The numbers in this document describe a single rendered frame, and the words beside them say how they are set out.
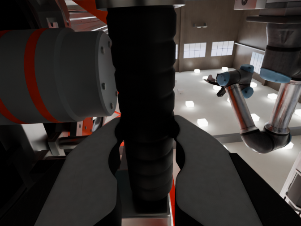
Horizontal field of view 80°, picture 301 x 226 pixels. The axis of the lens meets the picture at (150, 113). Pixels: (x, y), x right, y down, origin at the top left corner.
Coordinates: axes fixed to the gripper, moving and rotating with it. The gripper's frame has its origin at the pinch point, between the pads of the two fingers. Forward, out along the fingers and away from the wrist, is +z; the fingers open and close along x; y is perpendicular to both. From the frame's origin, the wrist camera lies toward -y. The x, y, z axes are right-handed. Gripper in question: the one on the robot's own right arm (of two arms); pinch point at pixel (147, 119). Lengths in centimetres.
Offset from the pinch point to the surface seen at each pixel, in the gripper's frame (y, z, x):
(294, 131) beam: 537, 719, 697
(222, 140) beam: 546, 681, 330
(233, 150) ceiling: 565, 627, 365
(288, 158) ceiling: 564, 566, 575
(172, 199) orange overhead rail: 258, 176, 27
